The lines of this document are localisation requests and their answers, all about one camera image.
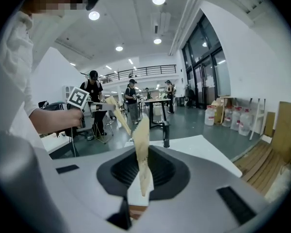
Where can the clear plastic water bottle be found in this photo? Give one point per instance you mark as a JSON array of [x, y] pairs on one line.
[[209, 116], [245, 124], [235, 120], [227, 118]]

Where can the round table with black legs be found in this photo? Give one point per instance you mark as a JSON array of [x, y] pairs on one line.
[[151, 113]]

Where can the black balcony railing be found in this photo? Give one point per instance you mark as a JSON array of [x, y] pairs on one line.
[[145, 70]]

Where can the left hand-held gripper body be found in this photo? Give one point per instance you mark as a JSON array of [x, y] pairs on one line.
[[78, 98]]

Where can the wooden vanity cabinet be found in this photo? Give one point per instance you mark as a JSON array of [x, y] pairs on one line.
[[138, 211]]

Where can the person's left forearm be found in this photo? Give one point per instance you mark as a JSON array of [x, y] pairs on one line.
[[51, 120]]

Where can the brown cardboard panel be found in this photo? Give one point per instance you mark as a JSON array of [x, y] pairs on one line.
[[287, 127]]

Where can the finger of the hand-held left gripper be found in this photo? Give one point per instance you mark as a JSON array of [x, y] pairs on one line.
[[108, 107]]

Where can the wooden plank platform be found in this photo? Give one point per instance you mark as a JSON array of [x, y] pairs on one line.
[[259, 164]]

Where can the white arched cabinet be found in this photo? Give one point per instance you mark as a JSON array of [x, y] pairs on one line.
[[66, 91]]

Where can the black framed glass doors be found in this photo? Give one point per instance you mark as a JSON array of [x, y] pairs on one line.
[[203, 62]]

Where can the beige paper strip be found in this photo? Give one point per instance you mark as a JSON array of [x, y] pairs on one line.
[[142, 152], [122, 123]]

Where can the small glass mug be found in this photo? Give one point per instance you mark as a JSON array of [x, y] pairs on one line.
[[61, 135]]

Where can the person's white shirt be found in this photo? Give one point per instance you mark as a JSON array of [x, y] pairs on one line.
[[19, 57]]

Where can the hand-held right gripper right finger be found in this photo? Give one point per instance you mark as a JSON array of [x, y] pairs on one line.
[[196, 203]]

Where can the cardboard box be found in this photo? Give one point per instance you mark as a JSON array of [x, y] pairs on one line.
[[219, 110]]

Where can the black vanity cabinet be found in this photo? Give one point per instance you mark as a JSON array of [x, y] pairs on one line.
[[66, 152]]

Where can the white ceiling air unit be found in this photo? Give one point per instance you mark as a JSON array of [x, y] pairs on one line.
[[161, 24]]

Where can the white metal frame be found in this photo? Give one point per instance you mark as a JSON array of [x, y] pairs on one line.
[[254, 119]]

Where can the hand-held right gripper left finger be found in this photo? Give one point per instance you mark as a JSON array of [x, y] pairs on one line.
[[87, 193]]

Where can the white bucket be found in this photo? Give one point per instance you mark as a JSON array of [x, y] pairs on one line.
[[157, 110]]

